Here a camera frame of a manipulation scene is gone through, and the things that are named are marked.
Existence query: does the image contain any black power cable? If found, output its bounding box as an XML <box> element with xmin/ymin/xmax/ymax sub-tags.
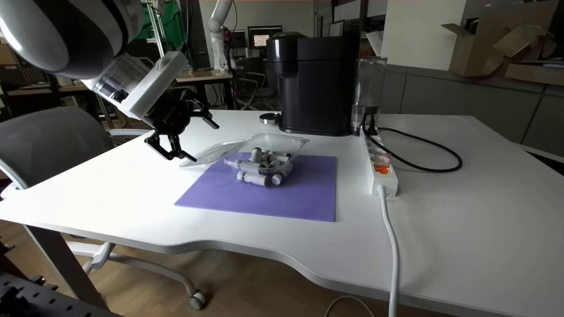
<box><xmin>360</xmin><ymin>107</ymin><xmax>466</xmax><ymax>174</ymax></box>

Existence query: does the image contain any round metal drip tray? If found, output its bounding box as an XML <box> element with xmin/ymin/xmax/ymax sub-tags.
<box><xmin>260</xmin><ymin>110</ymin><xmax>284</xmax><ymax>126</ymax></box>

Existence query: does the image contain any wooden desk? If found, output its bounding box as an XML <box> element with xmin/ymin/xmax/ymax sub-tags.
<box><xmin>0</xmin><ymin>68</ymin><xmax>235</xmax><ymax>126</ymax></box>

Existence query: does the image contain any large white tube dark cap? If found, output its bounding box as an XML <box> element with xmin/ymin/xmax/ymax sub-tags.
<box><xmin>235</xmin><ymin>168</ymin><xmax>284</xmax><ymax>189</ymax></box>

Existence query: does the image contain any black coffee machine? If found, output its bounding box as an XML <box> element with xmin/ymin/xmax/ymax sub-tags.
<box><xmin>267</xmin><ymin>29</ymin><xmax>364</xmax><ymax>137</ymax></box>

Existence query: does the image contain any purple mat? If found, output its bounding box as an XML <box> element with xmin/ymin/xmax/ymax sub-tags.
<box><xmin>175</xmin><ymin>151</ymin><xmax>341</xmax><ymax>223</ymax></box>

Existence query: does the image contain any table leg with caster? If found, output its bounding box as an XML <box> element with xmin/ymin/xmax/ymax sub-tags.
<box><xmin>62</xmin><ymin>237</ymin><xmax>209</xmax><ymax>311</ymax></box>

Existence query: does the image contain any open cardboard box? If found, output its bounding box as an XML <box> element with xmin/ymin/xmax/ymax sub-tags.
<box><xmin>441</xmin><ymin>15</ymin><xmax>564</xmax><ymax>87</ymax></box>

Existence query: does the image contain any clear container lid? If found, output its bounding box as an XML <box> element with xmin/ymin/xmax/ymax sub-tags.
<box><xmin>179</xmin><ymin>138</ymin><xmax>249</xmax><ymax>168</ymax></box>

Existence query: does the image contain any small computer monitor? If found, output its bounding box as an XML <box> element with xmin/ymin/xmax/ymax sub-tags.
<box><xmin>246</xmin><ymin>22</ymin><xmax>284</xmax><ymax>52</ymax></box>

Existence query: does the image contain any green cloth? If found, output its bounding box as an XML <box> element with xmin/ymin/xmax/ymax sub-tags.
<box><xmin>140</xmin><ymin>0</ymin><xmax>195</xmax><ymax>68</ymax></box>

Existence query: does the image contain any white power cable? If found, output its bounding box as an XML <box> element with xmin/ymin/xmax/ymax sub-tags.
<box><xmin>378</xmin><ymin>184</ymin><xmax>403</xmax><ymax>317</ymax></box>

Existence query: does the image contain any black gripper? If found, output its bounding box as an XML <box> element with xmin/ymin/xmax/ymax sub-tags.
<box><xmin>143</xmin><ymin>86</ymin><xmax>223</xmax><ymax>163</ymax></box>

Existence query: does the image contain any white power strip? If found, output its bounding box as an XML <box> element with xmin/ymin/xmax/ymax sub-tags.
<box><xmin>366</xmin><ymin>133</ymin><xmax>403</xmax><ymax>198</ymax></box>

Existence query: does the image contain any grey office chair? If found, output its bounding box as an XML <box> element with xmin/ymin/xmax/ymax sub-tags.
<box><xmin>0</xmin><ymin>103</ymin><xmax>151</xmax><ymax>193</ymax></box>

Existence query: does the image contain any grey cabinet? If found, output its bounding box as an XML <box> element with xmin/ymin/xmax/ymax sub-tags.
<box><xmin>376</xmin><ymin>61</ymin><xmax>564</xmax><ymax>158</ymax></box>

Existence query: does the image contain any black perforated board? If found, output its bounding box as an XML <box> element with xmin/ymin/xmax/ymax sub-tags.
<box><xmin>0</xmin><ymin>270</ymin><xmax>122</xmax><ymax>317</ymax></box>

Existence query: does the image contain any clear water tank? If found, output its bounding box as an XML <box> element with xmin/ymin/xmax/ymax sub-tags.
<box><xmin>353</xmin><ymin>54</ymin><xmax>392</xmax><ymax>133</ymax></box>

